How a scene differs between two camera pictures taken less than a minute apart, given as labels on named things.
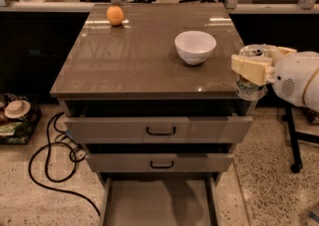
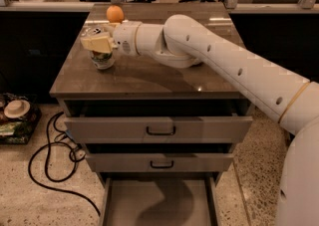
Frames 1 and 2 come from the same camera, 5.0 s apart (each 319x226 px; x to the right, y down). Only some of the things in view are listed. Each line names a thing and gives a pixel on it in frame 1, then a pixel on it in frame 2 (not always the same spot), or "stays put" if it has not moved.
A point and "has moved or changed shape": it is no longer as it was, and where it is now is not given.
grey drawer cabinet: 147,89 stays put
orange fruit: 116,15 stays put
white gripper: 291,77 -> 125,38
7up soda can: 245,88 has moved or changed shape
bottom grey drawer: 159,201 stays put
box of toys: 19,117 stays put
